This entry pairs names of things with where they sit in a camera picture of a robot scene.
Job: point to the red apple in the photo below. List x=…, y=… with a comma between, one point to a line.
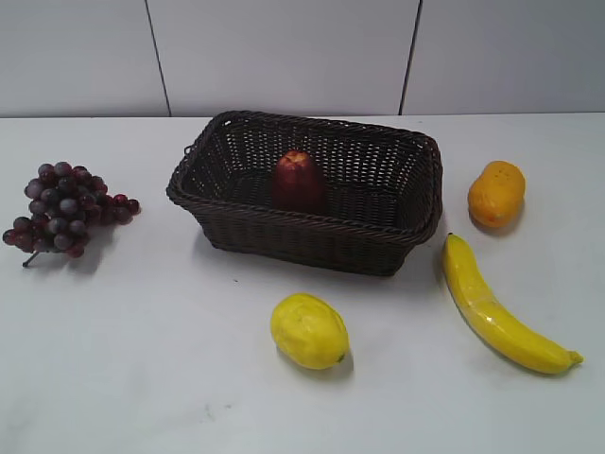
x=298, y=184

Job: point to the black wicker basket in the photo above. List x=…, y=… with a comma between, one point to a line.
x=383, y=188

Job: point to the yellow lemon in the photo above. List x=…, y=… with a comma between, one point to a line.
x=309, y=332

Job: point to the yellow banana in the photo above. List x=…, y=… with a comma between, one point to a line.
x=492, y=322

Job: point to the orange fruit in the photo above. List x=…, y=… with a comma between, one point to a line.
x=496, y=196

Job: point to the purple grape bunch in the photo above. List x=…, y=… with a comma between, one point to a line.
x=65, y=203

